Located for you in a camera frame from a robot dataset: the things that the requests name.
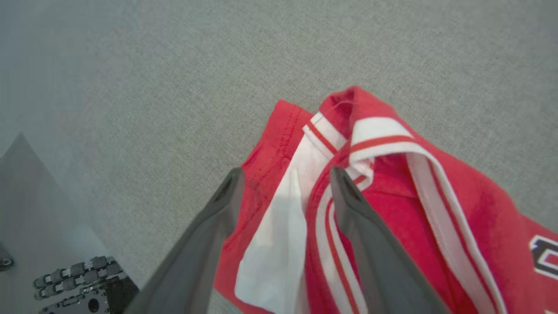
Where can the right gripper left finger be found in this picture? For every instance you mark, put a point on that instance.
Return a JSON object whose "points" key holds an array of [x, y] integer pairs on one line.
{"points": [[196, 261]]}

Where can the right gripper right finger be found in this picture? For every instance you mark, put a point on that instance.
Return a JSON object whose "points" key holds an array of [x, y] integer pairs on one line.
{"points": [[383, 261]]}

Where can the red white basketball jersey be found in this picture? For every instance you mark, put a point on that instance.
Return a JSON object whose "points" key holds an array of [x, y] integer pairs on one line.
{"points": [[479, 209]]}

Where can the small grey round wheel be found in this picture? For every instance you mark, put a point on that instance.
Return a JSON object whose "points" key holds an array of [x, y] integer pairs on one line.
{"points": [[5, 261]]}

